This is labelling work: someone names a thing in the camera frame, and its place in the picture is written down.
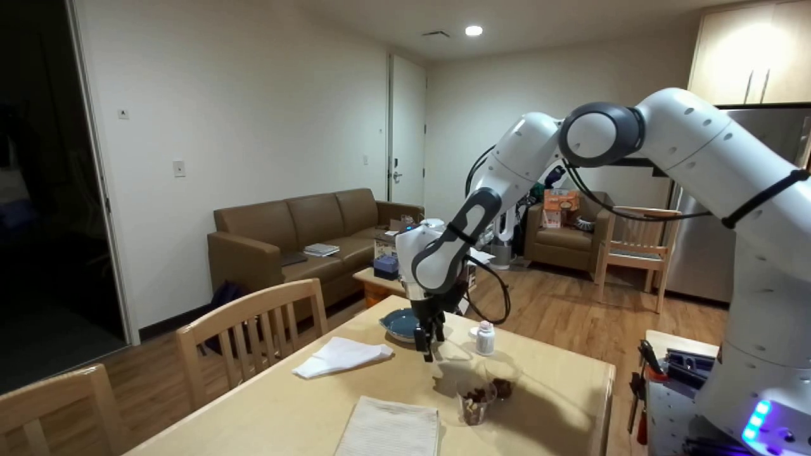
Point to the folded beige cloth towel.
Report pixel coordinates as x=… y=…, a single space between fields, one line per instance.
x=390 y=426

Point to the brown three seat sofa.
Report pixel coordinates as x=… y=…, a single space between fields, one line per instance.
x=288 y=230

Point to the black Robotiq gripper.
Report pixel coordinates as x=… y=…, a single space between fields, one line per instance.
x=438 y=307

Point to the white pill bottle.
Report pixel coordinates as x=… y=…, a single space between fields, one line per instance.
x=485 y=340

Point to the beige wall cabinet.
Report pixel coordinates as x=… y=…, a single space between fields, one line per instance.
x=752 y=52

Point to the round recessed ceiling light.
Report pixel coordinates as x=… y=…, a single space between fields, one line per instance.
x=476 y=31

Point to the wooden open armchair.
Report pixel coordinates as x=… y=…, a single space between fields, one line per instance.
x=635 y=244

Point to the small white folded cloth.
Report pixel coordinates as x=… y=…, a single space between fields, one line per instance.
x=322 y=251

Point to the blue box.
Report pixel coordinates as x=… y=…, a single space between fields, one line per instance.
x=386 y=267

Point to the light wooden slatted chair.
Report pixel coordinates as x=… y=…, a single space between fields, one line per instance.
x=254 y=326
x=60 y=406

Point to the clear cup with brown pieces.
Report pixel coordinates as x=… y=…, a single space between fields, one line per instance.
x=502 y=388
x=476 y=406

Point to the blue speckled ceramic bowl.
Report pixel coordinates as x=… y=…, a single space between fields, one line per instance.
x=399 y=326

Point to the brown upholstered armchair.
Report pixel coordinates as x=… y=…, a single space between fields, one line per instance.
x=567 y=244

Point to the black orange bar clamp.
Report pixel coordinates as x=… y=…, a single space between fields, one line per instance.
x=647 y=381

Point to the white room door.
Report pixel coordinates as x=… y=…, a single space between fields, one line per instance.
x=406 y=128

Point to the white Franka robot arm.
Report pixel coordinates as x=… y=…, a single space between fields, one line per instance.
x=701 y=142

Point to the grey metal mounting plate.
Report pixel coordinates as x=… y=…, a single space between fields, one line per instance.
x=670 y=417

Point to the orange printed box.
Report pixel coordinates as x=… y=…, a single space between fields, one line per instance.
x=561 y=208

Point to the folded white paper napkin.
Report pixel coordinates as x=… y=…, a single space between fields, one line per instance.
x=343 y=355

